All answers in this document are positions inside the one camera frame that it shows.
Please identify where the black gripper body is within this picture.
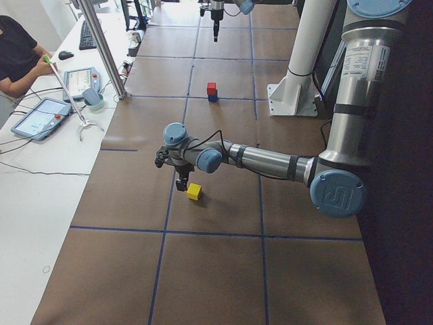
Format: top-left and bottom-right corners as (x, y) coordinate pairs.
(175, 164), (194, 179)
(210, 9), (223, 22)

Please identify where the yellow wooden block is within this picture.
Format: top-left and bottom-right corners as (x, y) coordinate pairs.
(187, 183), (202, 201)

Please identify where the red wooden block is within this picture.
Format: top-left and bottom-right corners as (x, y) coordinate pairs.
(206, 82), (217, 96)

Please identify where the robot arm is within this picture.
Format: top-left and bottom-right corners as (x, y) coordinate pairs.
(199, 0), (293, 43)
(155, 1), (411, 218)

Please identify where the metal cup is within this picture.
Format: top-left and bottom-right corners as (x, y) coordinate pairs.
(131, 31), (142, 43)

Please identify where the reacher grabber stick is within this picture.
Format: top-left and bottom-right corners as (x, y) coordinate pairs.
(42, 54), (104, 142)

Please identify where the black keyboard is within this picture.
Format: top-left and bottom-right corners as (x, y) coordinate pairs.
(78, 20), (97, 51)

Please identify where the teach pendant far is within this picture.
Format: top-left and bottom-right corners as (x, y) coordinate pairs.
(64, 67), (101, 101)

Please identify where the teach pendant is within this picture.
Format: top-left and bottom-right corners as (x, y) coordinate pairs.
(11, 97), (72, 141)
(64, 67), (101, 101)

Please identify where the teach pendant near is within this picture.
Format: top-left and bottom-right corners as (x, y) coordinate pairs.
(11, 97), (72, 141)

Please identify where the black computer mouse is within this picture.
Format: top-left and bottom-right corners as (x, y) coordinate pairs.
(58, 51), (74, 60)

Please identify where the seated person black shirt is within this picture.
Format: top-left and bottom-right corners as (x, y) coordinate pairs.
(1, 15), (53, 98)

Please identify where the black braided cable left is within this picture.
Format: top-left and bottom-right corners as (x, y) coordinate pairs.
(185, 130), (237, 160)

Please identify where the aluminium frame post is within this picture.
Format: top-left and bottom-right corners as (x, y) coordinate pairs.
(77, 0), (127, 100)

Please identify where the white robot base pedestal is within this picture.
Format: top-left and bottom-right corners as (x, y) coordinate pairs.
(267, 0), (337, 116)

